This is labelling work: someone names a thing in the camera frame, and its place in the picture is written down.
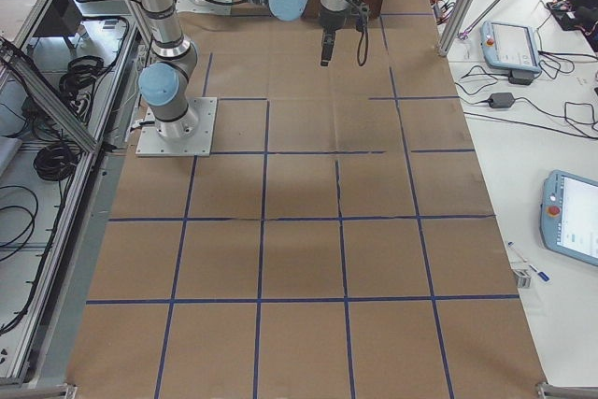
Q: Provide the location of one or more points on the blue white pen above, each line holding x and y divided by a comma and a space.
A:
543, 275

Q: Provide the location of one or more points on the black power adapter brick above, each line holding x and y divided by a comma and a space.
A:
501, 100

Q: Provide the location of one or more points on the near blue teach pendant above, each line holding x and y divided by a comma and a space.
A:
568, 216

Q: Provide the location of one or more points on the far blue teach pendant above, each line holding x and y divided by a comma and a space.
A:
509, 46

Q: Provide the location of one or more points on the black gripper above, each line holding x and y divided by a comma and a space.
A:
330, 21

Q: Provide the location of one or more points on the small grey binder clip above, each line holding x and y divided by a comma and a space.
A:
522, 278

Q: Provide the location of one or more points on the arm square base plate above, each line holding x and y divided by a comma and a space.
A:
192, 135

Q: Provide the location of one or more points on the blue teach pendant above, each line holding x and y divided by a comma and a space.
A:
509, 46
568, 216

